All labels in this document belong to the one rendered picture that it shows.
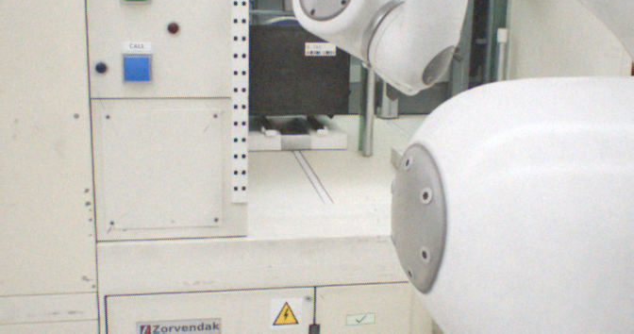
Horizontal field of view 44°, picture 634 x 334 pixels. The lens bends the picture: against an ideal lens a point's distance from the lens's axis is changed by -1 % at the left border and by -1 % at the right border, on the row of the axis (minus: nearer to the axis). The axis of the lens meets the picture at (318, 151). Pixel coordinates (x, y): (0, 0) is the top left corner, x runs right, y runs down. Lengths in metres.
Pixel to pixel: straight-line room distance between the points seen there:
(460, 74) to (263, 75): 0.62
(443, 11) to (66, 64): 0.49
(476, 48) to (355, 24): 1.26
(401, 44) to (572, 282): 0.48
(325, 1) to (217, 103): 0.31
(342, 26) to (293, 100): 0.81
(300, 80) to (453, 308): 1.26
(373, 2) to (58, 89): 0.44
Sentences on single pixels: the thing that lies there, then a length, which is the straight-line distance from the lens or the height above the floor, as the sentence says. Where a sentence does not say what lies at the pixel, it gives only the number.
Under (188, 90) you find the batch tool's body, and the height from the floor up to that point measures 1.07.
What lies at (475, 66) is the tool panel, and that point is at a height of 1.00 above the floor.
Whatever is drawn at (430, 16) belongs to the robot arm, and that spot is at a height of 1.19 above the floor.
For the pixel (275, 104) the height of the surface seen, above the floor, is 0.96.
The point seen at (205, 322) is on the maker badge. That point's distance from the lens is 1.11.
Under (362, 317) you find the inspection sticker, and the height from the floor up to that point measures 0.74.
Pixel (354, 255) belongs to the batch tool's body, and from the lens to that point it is 1.11.
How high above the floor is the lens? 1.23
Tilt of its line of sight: 13 degrees down
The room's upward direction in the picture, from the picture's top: 1 degrees clockwise
